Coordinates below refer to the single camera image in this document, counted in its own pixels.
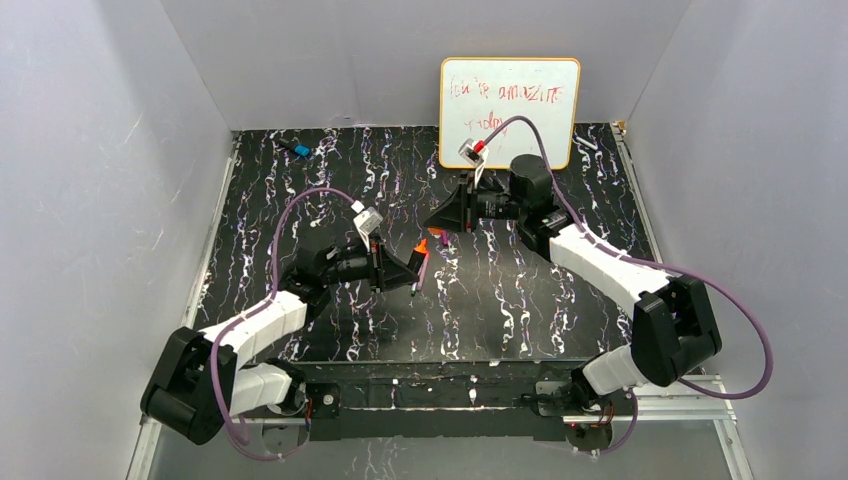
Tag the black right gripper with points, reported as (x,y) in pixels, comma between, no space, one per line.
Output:
(469,206)

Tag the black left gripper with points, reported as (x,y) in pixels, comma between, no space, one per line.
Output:
(379,266)

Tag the black orange highlighter pen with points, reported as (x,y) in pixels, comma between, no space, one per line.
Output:
(418,256)

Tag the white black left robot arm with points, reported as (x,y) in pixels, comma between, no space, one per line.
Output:
(206,378)

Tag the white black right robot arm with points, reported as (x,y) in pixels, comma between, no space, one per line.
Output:
(673,328)

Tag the pink white pen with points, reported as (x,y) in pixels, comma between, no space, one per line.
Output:
(425,264)

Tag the small white pen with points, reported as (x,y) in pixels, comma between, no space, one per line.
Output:
(586,143)

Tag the orange framed whiteboard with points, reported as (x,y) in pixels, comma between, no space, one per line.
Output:
(479,94)

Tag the blue black marker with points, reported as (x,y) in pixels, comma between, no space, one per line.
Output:
(296,148)

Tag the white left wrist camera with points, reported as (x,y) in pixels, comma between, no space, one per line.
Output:
(366,221)

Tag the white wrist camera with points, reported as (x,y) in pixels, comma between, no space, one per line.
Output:
(475,153)
(366,221)

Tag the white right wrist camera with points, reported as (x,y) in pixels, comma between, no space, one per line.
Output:
(475,153)

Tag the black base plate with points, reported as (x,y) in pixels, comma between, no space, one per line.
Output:
(454,399)

